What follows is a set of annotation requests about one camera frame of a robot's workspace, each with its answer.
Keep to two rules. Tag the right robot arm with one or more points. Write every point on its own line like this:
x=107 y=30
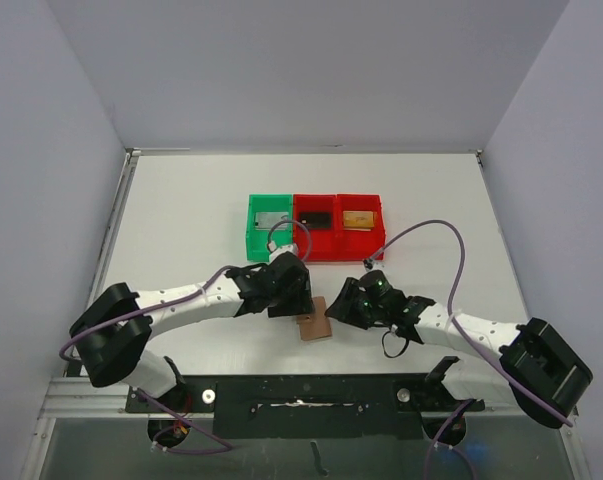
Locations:
x=534 y=367

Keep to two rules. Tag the silver credit card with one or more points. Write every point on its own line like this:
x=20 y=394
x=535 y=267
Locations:
x=265 y=220

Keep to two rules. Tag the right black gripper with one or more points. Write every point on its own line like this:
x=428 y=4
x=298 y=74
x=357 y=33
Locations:
x=351 y=304

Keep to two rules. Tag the red plastic double bin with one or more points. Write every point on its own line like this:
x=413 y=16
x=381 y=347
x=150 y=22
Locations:
x=337 y=244

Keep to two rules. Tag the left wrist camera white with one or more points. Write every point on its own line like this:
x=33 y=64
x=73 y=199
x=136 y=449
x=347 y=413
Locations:
x=275 y=250

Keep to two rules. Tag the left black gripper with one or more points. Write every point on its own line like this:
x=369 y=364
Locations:
x=298 y=298

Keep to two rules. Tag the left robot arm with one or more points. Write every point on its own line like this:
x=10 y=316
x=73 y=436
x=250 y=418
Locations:
x=111 y=337

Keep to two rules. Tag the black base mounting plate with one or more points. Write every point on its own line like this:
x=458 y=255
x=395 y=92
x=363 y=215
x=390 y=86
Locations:
x=250 y=407

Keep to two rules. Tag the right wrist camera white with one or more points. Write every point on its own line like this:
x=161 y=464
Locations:
x=373 y=262

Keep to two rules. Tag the brown leather card holder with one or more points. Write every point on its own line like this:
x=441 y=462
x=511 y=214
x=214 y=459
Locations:
x=316 y=325

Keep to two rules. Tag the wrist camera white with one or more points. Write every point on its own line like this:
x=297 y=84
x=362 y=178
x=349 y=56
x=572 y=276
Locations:
x=275 y=250
x=373 y=262

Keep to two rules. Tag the green plastic bin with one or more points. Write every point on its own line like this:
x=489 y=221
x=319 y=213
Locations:
x=256 y=240

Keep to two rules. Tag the black credit card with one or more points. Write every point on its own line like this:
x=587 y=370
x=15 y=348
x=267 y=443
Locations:
x=316 y=220

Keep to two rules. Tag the gold credit card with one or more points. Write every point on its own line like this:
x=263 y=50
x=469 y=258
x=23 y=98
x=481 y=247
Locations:
x=359 y=220

